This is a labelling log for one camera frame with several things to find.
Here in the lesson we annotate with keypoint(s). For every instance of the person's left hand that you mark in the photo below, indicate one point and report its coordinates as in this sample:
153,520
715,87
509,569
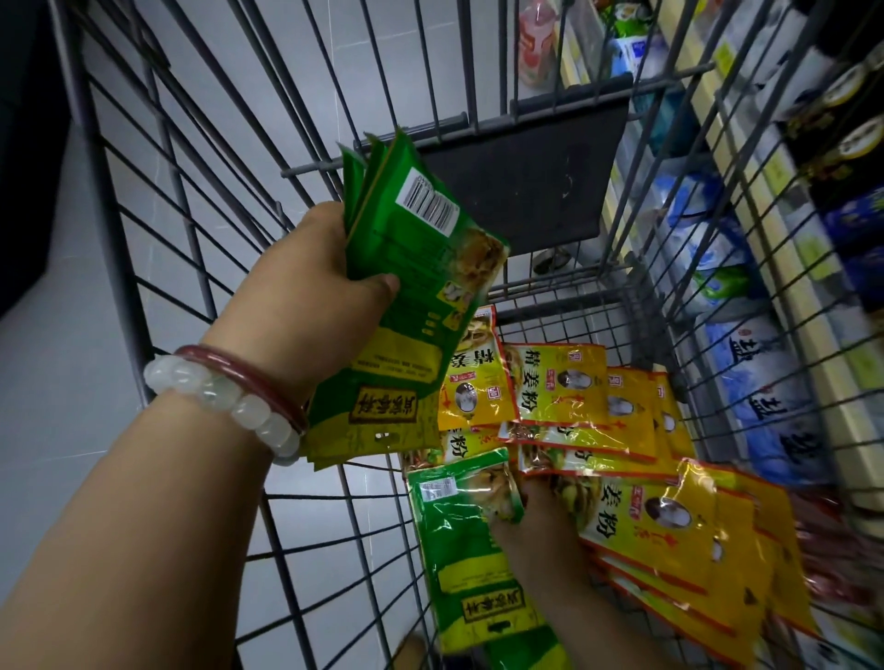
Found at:
290,304

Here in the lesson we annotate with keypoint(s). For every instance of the person's right hand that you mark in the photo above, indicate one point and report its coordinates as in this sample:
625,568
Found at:
545,545

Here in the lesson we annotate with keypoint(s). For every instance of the person's left thumb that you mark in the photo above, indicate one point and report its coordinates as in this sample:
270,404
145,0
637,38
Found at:
376,288

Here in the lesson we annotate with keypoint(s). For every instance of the green seasoning packet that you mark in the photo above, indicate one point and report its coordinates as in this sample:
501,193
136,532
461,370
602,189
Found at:
351,186
463,552
414,290
528,652
373,162

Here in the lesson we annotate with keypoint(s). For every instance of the yellow ginger powder packet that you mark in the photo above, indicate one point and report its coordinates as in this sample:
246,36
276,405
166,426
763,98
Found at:
642,518

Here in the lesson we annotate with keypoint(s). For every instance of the person's right forearm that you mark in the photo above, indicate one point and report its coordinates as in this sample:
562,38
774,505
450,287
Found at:
601,635

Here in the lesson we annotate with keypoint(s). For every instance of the person's left forearm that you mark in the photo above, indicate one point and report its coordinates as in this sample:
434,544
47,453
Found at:
138,552

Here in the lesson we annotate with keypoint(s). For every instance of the dark plastic cart seat flap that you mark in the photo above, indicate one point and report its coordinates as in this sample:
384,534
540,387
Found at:
525,179

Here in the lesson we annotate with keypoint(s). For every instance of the pile of yellow packets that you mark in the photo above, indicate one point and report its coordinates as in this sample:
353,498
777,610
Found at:
559,383

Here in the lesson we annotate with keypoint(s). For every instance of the pink drink bottle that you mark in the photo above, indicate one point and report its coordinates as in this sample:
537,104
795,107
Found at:
537,41

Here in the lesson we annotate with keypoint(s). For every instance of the green and white bag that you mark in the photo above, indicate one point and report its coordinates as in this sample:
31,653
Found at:
627,34

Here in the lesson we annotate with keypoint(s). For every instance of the stack of white-blue salt bags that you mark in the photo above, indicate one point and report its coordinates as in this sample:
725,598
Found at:
766,393

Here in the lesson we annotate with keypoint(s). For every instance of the cream store shelf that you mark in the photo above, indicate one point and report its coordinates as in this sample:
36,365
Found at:
798,297

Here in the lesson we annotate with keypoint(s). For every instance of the row of dark blue packages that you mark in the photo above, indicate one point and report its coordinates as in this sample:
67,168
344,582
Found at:
860,241

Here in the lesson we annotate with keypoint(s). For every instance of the row of dark bottles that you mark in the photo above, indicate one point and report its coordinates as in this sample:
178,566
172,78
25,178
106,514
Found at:
839,117

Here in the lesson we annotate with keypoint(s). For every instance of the stack of red packets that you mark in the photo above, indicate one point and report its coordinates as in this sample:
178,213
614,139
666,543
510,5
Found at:
839,552

